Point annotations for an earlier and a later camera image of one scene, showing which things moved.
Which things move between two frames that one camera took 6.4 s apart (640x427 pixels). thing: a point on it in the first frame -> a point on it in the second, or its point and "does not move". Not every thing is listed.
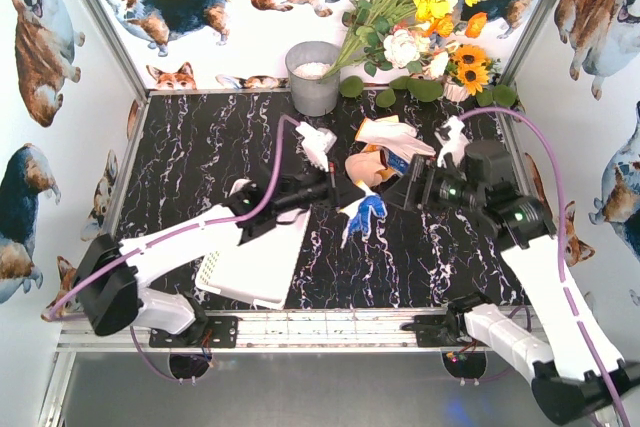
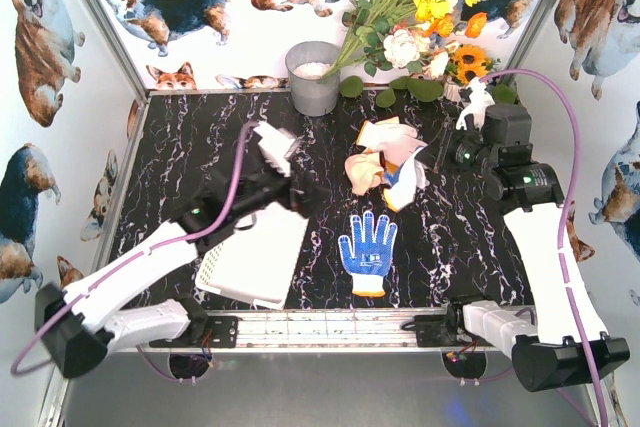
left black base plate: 219,332 does not move
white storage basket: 260,267 does not move
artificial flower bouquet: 411,8 does not move
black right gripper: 413,187 -> 447,150
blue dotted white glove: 359,213 -> 372,255
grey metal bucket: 306,63 does not move
